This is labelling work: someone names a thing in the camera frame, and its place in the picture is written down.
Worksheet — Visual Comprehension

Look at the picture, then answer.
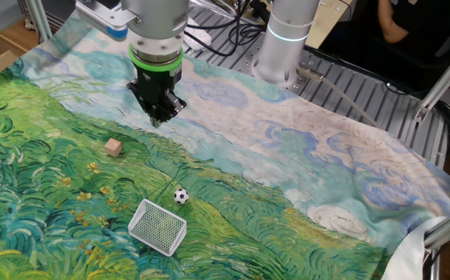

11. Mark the tan cardboard sheet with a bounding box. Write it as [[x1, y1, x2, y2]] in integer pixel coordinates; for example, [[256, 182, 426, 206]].
[[305, 0, 352, 50]]

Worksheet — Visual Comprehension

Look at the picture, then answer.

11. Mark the person in black clothes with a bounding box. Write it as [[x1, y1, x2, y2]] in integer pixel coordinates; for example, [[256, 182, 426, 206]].
[[379, 0, 450, 79]]

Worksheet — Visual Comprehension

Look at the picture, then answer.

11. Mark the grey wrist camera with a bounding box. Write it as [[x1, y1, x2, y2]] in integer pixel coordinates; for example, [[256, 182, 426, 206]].
[[75, 0, 138, 42]]

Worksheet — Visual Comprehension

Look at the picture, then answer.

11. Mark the bare person forearm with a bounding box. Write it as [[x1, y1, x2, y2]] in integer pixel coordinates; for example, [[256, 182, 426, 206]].
[[377, 0, 410, 44]]

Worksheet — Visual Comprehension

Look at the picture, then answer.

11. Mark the green flange adapter ring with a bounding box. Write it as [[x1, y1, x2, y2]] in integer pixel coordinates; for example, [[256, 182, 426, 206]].
[[127, 44, 185, 73]]

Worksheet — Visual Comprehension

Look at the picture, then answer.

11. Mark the white power adapter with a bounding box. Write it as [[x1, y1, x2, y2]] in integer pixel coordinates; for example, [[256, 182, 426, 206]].
[[185, 17, 213, 51]]

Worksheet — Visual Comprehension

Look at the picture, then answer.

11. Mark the small toy soccer ball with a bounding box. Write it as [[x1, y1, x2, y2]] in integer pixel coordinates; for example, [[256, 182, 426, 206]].
[[173, 188, 190, 205]]

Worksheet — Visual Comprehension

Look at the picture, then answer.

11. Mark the small wooden cube block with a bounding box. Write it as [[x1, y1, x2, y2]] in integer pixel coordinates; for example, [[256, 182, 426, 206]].
[[103, 137, 124, 158]]

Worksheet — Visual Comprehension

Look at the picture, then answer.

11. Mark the grey hose cable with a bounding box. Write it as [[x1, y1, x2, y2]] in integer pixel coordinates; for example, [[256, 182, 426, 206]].
[[296, 64, 383, 129]]

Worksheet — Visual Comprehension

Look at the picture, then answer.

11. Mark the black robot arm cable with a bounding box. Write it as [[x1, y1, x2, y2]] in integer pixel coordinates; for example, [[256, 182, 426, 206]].
[[183, 0, 267, 58]]

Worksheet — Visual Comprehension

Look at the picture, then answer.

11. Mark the white mesh toy goal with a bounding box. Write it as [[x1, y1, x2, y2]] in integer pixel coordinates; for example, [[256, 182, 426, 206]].
[[127, 198, 188, 257]]

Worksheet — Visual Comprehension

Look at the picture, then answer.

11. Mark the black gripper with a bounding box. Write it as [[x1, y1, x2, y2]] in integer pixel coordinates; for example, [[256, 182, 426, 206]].
[[126, 63, 187, 128]]

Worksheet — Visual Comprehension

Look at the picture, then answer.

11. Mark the painted landscape print cloth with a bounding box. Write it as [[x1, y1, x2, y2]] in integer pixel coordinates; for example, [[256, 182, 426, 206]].
[[0, 2, 450, 280]]

